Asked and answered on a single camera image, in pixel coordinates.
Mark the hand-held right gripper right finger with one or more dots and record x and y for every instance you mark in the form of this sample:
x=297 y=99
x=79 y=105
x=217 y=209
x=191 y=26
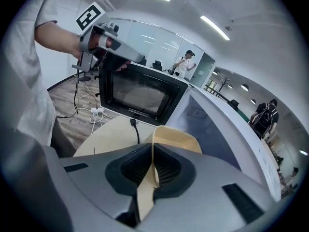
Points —
x=207 y=202

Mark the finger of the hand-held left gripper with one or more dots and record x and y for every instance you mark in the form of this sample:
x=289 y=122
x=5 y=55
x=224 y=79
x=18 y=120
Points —
x=128 y=51
x=108 y=58

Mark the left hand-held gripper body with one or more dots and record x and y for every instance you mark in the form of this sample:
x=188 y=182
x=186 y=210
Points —
x=84 y=42

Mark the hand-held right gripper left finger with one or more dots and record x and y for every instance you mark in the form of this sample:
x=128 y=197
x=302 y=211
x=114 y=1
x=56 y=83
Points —
x=91 y=178

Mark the white microwave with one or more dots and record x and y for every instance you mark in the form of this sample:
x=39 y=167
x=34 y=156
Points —
x=241 y=134

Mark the person's left forearm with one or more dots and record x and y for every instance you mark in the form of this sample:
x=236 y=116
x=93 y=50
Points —
x=58 y=39

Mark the person's left hand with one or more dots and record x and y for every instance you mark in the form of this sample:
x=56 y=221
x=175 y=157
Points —
x=106 y=42

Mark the frosted glass partition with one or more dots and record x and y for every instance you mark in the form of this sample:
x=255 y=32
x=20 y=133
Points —
x=149 y=40

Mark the person's grey trousers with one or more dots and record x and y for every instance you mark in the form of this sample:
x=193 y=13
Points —
x=64 y=139

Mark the white power strip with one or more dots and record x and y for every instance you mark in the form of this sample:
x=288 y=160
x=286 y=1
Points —
x=97 y=110

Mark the person's white t-shirt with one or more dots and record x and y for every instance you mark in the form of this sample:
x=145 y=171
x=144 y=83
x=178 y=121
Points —
x=21 y=57

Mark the black backpack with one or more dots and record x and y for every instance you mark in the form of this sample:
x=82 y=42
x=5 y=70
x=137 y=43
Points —
x=264 y=120

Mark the black coat rack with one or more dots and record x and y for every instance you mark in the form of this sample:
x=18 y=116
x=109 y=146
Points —
x=223 y=83

